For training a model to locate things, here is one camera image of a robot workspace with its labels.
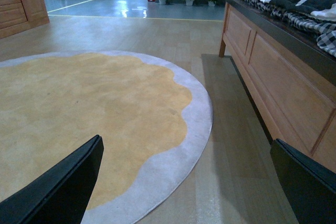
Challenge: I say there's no round yellow grey rug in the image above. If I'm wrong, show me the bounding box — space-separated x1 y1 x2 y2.
1 51 213 223

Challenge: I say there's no wooden wardrobe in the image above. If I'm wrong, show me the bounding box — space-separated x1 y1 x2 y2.
1 0 49 38

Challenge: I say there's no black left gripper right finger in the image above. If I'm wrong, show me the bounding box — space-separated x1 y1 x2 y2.
270 139 335 223

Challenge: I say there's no black white checkered blanket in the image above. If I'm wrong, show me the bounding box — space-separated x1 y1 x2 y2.
241 0 335 56

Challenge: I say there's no wooden bed frame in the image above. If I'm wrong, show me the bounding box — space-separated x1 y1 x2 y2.
220 0 335 170

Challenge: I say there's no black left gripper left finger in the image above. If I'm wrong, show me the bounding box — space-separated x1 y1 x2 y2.
1 135 104 223

